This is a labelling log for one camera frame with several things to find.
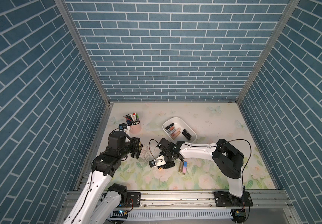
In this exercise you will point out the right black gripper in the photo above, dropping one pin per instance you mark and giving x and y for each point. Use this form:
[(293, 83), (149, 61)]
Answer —
[(169, 165)]

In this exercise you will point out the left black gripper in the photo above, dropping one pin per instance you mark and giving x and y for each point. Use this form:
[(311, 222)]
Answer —
[(135, 145)]

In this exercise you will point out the pink nude lipstick tube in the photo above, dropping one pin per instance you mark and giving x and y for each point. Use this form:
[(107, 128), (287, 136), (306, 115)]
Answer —
[(175, 131)]

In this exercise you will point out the brown beige lipstick tube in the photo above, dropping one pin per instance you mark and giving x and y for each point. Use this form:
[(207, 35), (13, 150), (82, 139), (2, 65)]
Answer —
[(175, 134)]

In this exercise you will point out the silver lipstick tube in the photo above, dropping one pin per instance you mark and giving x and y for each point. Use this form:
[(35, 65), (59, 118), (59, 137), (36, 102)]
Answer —
[(171, 130)]

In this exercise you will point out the blue pink lipstick tube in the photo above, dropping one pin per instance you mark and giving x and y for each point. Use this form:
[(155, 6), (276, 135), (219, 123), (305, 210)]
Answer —
[(184, 168)]

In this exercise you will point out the white plastic storage box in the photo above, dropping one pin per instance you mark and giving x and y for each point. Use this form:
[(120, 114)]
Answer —
[(179, 123)]

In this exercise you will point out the black gold lipstick tube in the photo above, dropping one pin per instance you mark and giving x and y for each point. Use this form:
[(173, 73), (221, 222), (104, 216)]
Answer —
[(186, 136)]

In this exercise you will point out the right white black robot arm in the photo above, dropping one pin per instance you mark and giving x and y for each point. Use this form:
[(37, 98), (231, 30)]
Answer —
[(228, 159)]

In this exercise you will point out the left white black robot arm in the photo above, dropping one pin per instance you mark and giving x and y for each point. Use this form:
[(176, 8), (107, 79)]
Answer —
[(87, 210)]

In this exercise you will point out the pink pen holder bucket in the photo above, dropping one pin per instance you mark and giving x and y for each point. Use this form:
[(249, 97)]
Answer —
[(135, 128)]

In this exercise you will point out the pens in bucket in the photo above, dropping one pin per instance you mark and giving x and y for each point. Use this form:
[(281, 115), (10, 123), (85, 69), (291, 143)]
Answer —
[(132, 119)]

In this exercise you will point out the right green circuit board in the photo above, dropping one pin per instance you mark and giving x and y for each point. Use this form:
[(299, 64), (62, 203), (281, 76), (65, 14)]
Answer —
[(239, 217)]

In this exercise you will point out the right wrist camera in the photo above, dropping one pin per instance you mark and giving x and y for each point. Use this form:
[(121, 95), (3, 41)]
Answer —
[(156, 163)]

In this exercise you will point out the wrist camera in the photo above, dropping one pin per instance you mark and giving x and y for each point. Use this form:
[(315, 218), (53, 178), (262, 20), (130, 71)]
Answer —
[(156, 163), (125, 128)]

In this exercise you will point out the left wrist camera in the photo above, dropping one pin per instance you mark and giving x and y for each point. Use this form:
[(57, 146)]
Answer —
[(125, 128)]

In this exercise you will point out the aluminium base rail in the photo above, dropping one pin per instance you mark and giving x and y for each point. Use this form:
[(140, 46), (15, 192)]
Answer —
[(205, 199)]

